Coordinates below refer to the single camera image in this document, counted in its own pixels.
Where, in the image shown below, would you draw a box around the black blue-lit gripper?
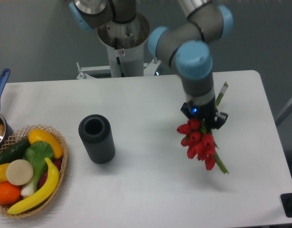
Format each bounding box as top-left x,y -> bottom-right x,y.
180,96 -> 228,129

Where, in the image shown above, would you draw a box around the red tulip bouquet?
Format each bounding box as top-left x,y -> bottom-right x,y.
176,81 -> 229,174

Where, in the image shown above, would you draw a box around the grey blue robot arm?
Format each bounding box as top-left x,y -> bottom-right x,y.
69,0 -> 233,129

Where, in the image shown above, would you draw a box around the black device at edge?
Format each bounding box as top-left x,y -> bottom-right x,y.
280,193 -> 292,218

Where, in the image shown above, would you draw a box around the dark grey ribbed vase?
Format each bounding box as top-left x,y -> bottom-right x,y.
78,114 -> 115,164

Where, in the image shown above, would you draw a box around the purple red vegetable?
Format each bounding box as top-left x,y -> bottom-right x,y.
38,158 -> 62,189

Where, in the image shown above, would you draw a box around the yellow banana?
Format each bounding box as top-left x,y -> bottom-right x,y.
7,158 -> 59,215

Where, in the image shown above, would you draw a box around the green bok choy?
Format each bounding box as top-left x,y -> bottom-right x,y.
21,141 -> 54,198

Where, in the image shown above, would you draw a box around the woven wicker basket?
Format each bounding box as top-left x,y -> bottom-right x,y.
0,124 -> 68,219

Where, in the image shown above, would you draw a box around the beige round radish slice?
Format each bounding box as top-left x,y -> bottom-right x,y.
6,159 -> 34,186

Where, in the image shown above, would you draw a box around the dark green cucumber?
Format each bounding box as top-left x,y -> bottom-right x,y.
0,138 -> 30,165

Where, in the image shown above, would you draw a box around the yellow bell pepper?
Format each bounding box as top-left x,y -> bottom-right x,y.
0,163 -> 9,184

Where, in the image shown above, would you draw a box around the orange fruit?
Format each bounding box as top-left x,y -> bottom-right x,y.
0,182 -> 21,205

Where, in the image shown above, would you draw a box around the white frame at right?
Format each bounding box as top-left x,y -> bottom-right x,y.
275,97 -> 292,127

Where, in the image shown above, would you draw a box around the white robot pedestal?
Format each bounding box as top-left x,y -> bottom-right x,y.
76,12 -> 161,79

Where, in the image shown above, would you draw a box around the blue handled saucepan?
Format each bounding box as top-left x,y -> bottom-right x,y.
0,68 -> 13,148

